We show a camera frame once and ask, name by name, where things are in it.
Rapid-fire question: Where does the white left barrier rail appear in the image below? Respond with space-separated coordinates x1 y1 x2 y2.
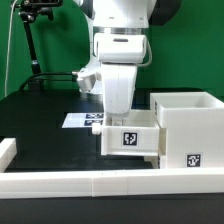
0 138 17 173

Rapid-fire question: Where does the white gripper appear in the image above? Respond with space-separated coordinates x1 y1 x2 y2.
101 63 137 117

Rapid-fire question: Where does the white barrier rail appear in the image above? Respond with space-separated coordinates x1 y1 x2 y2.
0 168 224 199
0 138 17 173

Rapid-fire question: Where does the white front drawer box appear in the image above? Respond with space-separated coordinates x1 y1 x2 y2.
144 156 166 169

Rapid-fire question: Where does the black camera stand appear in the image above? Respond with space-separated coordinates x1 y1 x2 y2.
18 0 64 91

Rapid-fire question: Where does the black cable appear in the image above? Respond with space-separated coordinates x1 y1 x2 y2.
18 70 81 93

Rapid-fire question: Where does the white drawer box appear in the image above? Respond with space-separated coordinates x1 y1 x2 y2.
92 109 162 157
144 156 166 169

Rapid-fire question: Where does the fiducial marker sheet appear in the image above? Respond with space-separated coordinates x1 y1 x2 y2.
62 113 104 128

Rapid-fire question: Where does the white front barrier rail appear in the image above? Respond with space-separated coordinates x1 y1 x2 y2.
0 168 224 199

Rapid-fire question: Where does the white drawer cabinet frame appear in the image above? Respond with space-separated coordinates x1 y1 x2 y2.
150 92 224 169

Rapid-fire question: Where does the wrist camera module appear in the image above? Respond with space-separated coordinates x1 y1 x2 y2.
77 66 102 94

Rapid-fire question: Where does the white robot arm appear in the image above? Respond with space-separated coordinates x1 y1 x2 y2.
73 0 182 118

